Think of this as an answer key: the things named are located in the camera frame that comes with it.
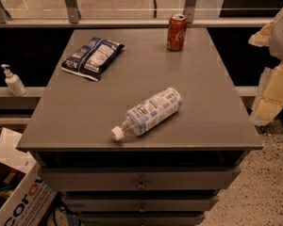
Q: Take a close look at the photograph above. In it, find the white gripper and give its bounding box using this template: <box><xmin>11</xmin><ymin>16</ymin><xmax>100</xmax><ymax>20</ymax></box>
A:
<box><xmin>248</xmin><ymin>8</ymin><xmax>283</xmax><ymax>126</ymax></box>

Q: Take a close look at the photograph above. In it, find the red coke can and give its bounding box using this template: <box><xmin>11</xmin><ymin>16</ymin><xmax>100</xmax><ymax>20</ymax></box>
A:
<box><xmin>167</xmin><ymin>14</ymin><xmax>187</xmax><ymax>51</ymax></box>

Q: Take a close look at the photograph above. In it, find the clear plastic water bottle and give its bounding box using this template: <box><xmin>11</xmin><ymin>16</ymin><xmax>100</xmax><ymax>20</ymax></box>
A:
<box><xmin>111</xmin><ymin>88</ymin><xmax>182</xmax><ymax>140</ymax></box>

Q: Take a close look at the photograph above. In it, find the grey drawer cabinet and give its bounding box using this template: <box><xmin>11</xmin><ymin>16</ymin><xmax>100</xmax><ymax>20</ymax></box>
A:
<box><xmin>19</xmin><ymin>28</ymin><xmax>262</xmax><ymax>226</ymax></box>

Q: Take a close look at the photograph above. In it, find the blue white chip bag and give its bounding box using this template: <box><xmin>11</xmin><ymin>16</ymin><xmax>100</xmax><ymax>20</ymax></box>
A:
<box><xmin>61</xmin><ymin>37</ymin><xmax>125</xmax><ymax>81</ymax></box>

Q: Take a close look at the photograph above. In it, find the white pump dispenser bottle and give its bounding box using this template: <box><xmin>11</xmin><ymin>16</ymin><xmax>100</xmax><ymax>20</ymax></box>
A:
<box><xmin>1</xmin><ymin>64</ymin><xmax>27</xmax><ymax>96</ymax></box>

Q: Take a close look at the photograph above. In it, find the white cardboard box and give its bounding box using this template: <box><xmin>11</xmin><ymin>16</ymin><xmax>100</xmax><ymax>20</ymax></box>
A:
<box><xmin>0</xmin><ymin>127</ymin><xmax>57</xmax><ymax>226</ymax></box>

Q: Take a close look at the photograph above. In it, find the grey metal railing frame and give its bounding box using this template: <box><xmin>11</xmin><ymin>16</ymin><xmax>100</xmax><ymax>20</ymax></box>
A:
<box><xmin>0</xmin><ymin>0</ymin><xmax>283</xmax><ymax>28</ymax></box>

